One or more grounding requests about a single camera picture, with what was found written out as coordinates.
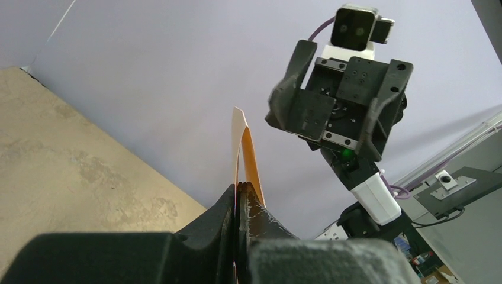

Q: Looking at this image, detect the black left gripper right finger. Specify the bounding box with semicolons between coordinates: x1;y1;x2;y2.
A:
237;182;420;283

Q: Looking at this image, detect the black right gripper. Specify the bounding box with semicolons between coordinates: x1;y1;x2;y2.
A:
265;40;414;162

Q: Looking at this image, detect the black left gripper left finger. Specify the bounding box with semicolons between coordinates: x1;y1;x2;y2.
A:
2;186;235;283

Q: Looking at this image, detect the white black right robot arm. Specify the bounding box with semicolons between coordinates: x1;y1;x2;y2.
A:
266;40;414;242

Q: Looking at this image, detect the overhead camera mount plate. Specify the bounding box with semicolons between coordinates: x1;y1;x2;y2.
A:
414;167;501;220

